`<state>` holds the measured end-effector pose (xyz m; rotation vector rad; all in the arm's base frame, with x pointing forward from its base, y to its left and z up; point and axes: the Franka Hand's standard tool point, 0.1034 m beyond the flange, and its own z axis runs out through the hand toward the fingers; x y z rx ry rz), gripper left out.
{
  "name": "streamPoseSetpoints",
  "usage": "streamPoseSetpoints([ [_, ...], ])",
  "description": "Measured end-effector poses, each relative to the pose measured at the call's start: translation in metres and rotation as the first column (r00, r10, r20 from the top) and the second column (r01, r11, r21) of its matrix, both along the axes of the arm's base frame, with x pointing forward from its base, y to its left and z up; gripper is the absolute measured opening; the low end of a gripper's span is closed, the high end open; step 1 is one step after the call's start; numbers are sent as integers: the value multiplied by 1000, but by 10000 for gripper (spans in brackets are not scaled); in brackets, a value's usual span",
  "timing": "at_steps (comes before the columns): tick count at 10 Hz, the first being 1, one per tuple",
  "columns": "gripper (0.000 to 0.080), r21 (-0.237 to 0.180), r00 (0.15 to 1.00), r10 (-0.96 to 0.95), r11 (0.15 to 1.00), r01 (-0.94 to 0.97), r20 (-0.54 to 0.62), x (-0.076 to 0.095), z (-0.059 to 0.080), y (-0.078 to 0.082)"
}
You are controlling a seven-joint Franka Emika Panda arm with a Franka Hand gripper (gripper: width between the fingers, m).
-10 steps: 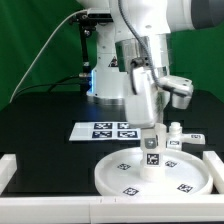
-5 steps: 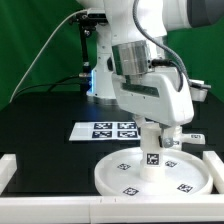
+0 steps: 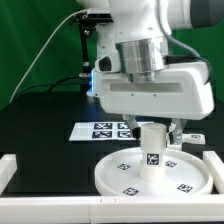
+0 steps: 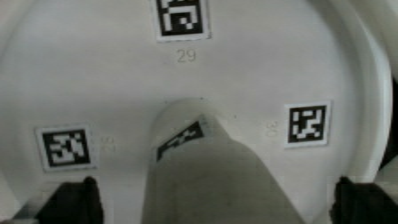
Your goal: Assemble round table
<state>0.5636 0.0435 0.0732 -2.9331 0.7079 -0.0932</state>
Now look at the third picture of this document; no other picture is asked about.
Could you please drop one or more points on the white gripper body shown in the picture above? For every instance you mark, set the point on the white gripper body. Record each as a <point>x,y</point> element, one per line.
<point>181,91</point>

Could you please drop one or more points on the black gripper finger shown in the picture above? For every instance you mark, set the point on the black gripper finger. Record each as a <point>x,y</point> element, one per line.
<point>175,131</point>
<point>132,124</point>

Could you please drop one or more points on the white round table top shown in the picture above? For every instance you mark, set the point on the white round table top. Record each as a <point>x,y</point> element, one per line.
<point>118,174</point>

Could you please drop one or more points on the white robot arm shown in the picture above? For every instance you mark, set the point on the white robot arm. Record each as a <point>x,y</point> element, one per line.
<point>141,70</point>

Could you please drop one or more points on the white marker tag board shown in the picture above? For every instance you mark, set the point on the white marker tag board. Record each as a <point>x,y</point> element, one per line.
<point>100,131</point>

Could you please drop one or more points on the white right fence block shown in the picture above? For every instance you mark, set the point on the white right fence block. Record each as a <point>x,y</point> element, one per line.
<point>216,168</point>

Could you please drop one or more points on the white fence block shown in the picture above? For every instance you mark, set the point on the white fence block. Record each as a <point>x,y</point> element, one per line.
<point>216,168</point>
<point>8,167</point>

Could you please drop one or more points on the white left fence block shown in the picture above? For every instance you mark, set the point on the white left fence block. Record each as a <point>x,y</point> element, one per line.
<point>8,167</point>

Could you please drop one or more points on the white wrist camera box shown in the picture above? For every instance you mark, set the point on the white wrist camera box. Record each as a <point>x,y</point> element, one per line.
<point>108,63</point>

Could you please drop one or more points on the white front fence rail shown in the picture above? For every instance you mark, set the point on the white front fence rail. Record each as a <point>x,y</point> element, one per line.
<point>99,210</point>

